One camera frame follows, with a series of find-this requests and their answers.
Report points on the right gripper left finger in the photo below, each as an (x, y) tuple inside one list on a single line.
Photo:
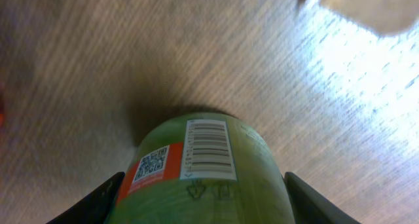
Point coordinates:
[(94, 207)]

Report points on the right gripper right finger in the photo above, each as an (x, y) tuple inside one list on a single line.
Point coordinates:
[(309, 206)]

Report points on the green lidded jar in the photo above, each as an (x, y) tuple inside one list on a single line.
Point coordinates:
[(202, 168)]

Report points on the orange spaghetti pasta packet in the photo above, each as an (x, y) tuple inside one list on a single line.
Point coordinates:
[(2, 114)]

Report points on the white rice pouch right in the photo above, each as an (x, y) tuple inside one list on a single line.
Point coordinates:
[(382, 17)]

